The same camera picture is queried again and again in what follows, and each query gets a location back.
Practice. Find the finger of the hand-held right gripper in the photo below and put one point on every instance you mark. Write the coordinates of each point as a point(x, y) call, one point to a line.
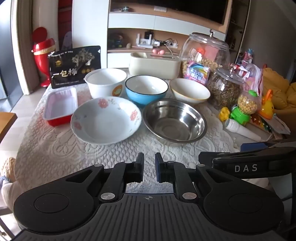
point(205, 158)
point(253, 147)

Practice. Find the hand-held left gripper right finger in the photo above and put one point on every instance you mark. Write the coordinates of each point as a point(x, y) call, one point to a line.
point(158, 169)

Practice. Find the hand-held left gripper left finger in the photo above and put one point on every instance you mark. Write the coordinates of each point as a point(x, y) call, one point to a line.
point(140, 169)

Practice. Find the stainless steel bowl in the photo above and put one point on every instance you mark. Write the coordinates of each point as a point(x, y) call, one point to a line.
point(175, 120)

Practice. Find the white floral plate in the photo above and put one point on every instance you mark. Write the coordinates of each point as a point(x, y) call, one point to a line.
point(104, 120)

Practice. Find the white bowl with gold rim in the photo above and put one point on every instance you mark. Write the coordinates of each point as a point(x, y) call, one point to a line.
point(192, 92)

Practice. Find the blue bowl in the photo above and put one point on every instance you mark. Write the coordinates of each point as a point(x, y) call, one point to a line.
point(138, 97)

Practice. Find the white bowl with orange print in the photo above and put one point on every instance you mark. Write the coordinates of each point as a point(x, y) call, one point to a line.
point(101, 88)

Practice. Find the white tube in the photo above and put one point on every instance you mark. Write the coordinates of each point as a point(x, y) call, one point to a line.
point(240, 129)

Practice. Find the colourful paper cards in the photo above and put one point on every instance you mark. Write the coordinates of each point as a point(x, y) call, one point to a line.
point(277, 126)

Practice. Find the orange duck toy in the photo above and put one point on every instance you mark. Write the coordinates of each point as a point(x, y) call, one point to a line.
point(267, 107)

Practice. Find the yellow toy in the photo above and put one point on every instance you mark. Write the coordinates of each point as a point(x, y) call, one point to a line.
point(224, 114)

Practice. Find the green candy dispenser toy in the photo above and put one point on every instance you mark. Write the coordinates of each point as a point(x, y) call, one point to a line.
point(245, 104)

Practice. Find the yellow cushion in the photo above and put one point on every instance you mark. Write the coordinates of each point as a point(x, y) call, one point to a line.
point(277, 90)

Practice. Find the small glass jar with seeds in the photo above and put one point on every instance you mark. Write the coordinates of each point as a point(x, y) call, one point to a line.
point(223, 89)

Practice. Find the pink plastic bag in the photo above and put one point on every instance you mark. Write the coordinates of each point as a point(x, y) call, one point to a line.
point(253, 78)

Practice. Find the white lace tablecloth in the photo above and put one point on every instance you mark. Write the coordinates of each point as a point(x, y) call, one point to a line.
point(60, 153)

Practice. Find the pink candy packet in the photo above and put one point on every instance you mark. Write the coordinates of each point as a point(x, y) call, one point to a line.
point(196, 73)

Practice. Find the red rectangular tray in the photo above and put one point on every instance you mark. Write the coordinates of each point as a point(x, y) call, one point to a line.
point(60, 105)

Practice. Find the cream tissue box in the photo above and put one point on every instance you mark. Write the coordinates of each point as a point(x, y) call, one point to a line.
point(152, 66)

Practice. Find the large glass jar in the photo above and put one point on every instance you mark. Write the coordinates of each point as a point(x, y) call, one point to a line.
point(205, 51)

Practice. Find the white power strip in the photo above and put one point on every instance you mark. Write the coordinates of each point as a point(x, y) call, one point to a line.
point(172, 44)

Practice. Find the black snack bag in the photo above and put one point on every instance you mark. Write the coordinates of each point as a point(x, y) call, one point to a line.
point(74, 69)

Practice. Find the white device on shelf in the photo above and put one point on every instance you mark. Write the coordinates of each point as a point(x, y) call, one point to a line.
point(144, 41)

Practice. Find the beige fuzzy item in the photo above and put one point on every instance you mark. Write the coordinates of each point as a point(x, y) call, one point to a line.
point(7, 168)

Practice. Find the wooden furniture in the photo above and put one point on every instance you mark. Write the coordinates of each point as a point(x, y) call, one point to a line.
point(7, 125)

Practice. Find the white television cabinet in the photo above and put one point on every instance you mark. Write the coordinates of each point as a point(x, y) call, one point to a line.
point(138, 22)

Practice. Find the television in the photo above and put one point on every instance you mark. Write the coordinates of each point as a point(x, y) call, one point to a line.
point(198, 9)

